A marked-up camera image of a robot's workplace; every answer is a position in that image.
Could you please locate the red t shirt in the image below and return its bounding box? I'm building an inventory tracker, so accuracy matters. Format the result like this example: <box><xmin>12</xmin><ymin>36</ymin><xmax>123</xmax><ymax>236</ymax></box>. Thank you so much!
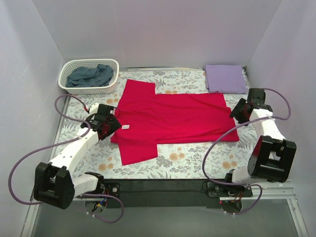
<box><xmin>111</xmin><ymin>79</ymin><xmax>235</xmax><ymax>165</ymax></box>

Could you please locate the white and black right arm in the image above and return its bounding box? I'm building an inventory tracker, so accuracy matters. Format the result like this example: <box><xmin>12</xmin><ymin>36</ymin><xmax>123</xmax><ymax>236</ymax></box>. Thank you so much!
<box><xmin>225</xmin><ymin>88</ymin><xmax>297</xmax><ymax>185</ymax></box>

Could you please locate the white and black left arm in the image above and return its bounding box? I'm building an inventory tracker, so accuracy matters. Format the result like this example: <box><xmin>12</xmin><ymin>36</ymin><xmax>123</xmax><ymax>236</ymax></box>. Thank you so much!
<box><xmin>34</xmin><ymin>103</ymin><xmax>121</xmax><ymax>209</ymax></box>

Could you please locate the folded purple t shirt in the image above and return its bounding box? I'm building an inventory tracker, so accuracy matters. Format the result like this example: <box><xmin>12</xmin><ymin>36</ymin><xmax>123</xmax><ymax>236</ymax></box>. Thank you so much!
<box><xmin>204</xmin><ymin>65</ymin><xmax>247</xmax><ymax>94</ymax></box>

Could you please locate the crumpled grey-blue t shirt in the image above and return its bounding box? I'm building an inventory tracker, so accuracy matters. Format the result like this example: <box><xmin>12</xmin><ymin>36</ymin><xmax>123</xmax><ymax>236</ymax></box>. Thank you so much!
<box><xmin>65</xmin><ymin>64</ymin><xmax>114</xmax><ymax>88</ymax></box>

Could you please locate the white perforated plastic basket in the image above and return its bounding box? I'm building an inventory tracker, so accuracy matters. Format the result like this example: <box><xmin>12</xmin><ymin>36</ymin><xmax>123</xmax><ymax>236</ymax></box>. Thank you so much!
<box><xmin>58</xmin><ymin>59</ymin><xmax>119</xmax><ymax>94</ymax></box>

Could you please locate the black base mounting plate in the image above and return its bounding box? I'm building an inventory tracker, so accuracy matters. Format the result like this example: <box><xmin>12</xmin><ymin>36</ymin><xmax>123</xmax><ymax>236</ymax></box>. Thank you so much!
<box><xmin>76</xmin><ymin>179</ymin><xmax>252</xmax><ymax>209</ymax></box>

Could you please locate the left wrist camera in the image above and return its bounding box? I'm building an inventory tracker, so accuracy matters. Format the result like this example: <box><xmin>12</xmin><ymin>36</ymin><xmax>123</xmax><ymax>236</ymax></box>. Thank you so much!
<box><xmin>84</xmin><ymin>103</ymin><xmax>99</xmax><ymax>114</ymax></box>

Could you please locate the aluminium frame rail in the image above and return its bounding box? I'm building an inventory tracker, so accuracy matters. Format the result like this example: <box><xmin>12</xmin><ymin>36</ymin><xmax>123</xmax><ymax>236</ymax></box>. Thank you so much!
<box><xmin>251</xmin><ymin>181</ymin><xmax>296</xmax><ymax>198</ymax></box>

